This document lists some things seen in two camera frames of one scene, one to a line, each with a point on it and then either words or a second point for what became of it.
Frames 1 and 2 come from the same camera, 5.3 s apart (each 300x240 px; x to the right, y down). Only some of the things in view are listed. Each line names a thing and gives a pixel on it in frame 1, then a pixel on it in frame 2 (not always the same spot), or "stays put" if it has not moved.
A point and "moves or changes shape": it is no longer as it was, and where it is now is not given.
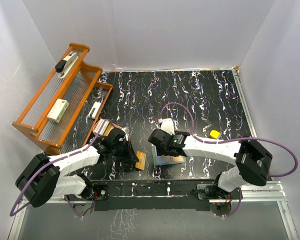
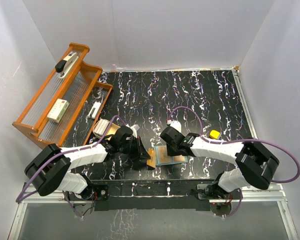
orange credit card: [141, 164] moves or changes shape
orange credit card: [166, 158] stays put
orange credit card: [179, 158] stays put
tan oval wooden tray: [102, 127] stays put
